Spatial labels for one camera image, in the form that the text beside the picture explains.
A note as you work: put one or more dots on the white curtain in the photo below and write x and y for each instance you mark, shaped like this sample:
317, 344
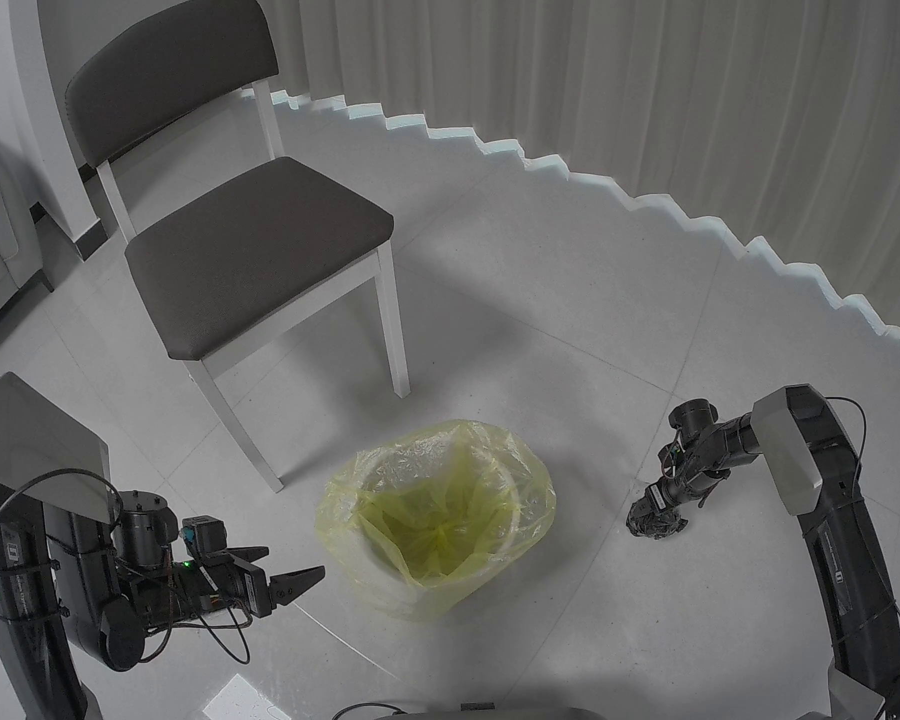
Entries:
645, 72

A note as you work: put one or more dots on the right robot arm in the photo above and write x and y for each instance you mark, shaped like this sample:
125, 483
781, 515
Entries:
847, 537

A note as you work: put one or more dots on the grey sofa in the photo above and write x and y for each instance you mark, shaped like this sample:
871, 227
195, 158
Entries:
4, 237

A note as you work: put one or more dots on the white trash bin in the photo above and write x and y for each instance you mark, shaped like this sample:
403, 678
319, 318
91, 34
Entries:
375, 544

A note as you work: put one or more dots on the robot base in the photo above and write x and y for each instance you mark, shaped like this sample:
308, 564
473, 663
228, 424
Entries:
532, 712

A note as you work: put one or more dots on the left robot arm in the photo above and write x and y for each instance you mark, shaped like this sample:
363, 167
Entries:
30, 522

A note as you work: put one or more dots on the black plastic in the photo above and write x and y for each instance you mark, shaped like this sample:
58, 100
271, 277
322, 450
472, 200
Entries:
656, 531

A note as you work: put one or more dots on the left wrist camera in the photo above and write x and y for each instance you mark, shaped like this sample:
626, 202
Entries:
206, 535

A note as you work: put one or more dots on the yellow plastic bag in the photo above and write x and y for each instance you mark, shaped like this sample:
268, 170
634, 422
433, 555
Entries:
510, 492

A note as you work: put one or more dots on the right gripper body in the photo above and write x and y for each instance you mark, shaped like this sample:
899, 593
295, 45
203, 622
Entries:
664, 499

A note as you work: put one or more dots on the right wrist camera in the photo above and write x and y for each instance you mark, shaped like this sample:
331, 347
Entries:
673, 456

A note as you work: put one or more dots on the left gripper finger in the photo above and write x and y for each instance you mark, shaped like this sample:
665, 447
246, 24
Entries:
289, 586
249, 554

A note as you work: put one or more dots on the grey chair with white legs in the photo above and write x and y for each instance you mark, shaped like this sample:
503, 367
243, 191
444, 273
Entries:
262, 244

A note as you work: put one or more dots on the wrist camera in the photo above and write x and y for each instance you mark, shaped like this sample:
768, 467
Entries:
206, 535
673, 456

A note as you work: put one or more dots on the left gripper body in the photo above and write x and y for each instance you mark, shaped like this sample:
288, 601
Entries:
240, 589

